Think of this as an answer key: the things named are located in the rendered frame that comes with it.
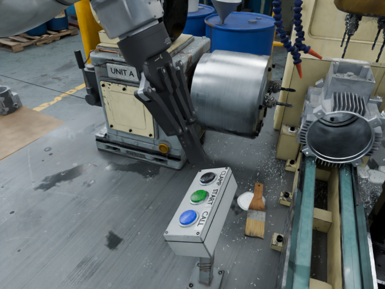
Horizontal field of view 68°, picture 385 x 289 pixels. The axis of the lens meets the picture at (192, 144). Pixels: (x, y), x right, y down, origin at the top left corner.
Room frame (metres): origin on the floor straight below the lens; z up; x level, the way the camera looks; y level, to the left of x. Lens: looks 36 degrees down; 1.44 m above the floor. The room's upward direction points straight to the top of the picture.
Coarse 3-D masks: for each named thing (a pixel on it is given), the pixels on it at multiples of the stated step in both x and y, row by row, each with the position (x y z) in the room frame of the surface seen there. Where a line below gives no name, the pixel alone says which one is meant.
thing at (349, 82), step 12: (336, 72) 0.79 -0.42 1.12; (348, 72) 0.74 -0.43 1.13; (360, 72) 0.76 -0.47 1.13; (324, 84) 0.78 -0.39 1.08; (336, 84) 0.68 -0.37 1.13; (348, 84) 0.67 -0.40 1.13; (360, 84) 0.66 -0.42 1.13; (372, 84) 0.65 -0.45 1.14; (324, 96) 0.70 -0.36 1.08; (360, 96) 0.66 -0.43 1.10
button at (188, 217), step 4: (184, 212) 0.31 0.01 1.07; (188, 212) 0.31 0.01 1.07; (192, 212) 0.31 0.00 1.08; (180, 216) 0.30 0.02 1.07; (184, 216) 0.30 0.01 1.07; (188, 216) 0.30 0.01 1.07; (192, 216) 0.30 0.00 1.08; (196, 216) 0.30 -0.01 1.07; (180, 220) 0.29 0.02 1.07; (184, 220) 0.29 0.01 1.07; (188, 220) 0.29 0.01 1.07; (192, 220) 0.29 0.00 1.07; (184, 224) 0.29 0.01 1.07
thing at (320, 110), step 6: (318, 84) 0.79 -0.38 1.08; (318, 108) 0.63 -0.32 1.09; (324, 108) 0.63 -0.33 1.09; (318, 114) 0.62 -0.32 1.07; (324, 114) 0.61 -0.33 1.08; (372, 120) 0.58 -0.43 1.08; (378, 120) 0.57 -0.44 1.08; (372, 126) 0.57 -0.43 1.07; (306, 150) 0.62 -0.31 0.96; (354, 162) 0.58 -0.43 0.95; (360, 162) 0.57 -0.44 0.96
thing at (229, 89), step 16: (208, 64) 0.77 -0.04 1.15; (224, 64) 0.76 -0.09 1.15; (240, 64) 0.75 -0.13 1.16; (256, 64) 0.74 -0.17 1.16; (272, 64) 0.83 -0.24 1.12; (192, 80) 0.75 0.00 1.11; (208, 80) 0.73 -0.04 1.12; (224, 80) 0.72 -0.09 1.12; (240, 80) 0.71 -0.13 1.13; (256, 80) 0.69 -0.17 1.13; (192, 96) 0.73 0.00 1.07; (208, 96) 0.71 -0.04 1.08; (224, 96) 0.69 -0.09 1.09; (240, 96) 0.68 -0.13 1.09; (256, 96) 0.67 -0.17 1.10; (272, 96) 0.71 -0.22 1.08; (208, 112) 0.70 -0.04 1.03; (224, 112) 0.68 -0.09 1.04; (240, 112) 0.67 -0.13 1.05; (256, 112) 0.66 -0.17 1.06; (208, 128) 0.73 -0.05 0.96; (224, 128) 0.70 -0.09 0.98; (240, 128) 0.67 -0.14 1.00; (256, 128) 0.69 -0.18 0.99
